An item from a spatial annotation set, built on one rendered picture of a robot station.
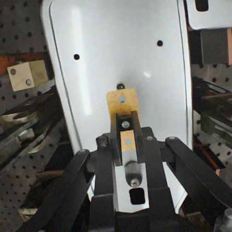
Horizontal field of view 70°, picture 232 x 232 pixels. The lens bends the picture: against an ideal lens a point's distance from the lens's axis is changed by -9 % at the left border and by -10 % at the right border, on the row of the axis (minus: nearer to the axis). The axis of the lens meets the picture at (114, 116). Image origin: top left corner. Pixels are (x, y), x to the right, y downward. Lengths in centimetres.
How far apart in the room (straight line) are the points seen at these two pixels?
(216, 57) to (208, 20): 7
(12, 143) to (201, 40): 33
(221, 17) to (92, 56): 21
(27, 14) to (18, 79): 43
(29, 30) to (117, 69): 43
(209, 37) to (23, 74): 29
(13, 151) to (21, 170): 60
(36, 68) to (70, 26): 8
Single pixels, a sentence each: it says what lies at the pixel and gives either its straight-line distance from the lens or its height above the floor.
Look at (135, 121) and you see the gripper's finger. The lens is 19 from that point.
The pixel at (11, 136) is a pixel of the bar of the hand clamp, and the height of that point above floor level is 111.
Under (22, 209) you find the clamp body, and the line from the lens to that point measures 39.
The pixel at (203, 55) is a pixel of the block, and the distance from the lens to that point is 34.
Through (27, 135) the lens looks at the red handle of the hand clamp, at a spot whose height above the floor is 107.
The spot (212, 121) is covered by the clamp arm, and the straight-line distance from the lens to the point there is 33.
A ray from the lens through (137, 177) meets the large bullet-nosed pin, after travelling 32.
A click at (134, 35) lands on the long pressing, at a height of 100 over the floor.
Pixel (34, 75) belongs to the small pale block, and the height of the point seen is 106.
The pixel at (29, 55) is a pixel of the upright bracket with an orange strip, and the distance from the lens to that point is 35.
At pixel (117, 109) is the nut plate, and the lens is 23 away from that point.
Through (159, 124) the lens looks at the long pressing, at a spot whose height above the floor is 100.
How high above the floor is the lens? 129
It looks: 70 degrees down
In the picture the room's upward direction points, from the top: 177 degrees counter-clockwise
